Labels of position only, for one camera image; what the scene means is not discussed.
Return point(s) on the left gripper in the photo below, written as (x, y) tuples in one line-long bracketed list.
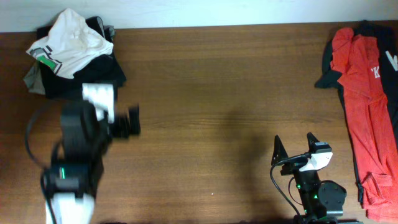
[(123, 125)]

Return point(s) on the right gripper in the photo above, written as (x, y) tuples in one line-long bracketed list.
[(294, 167)]

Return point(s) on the white robot print t-shirt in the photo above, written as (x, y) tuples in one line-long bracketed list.
[(70, 45)]

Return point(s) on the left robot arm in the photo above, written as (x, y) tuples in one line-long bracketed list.
[(71, 182)]

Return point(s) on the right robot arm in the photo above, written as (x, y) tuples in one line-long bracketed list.
[(322, 200)]

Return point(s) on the black folded garment stack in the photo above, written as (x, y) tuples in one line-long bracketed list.
[(95, 23)]

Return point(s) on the red t-shirt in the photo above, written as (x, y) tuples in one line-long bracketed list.
[(356, 57)]

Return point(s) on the black garment with white letters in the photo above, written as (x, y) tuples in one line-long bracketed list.
[(386, 42)]

